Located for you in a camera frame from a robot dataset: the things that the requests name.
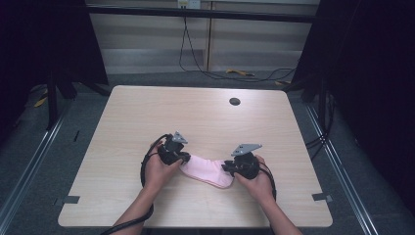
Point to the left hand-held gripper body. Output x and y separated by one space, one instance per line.
171 150

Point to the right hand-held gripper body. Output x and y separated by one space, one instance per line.
245 161

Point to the pink sock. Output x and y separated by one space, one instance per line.
208 171

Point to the person's left hand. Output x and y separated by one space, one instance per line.
160 173

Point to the person's right hand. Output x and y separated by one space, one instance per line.
257 186

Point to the grey tape piece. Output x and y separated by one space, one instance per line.
322 197
71 199

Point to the yellow floor tape strip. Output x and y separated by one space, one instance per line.
239 72
40 101

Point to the black metal stand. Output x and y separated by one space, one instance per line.
323 107
52 101

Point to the black horizontal bar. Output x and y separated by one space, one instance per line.
202 13

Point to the black curtain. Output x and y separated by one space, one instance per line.
36 39
368 81

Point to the metal floor rail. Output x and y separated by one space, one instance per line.
29 166
342 169

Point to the white wall socket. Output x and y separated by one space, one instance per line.
189 3

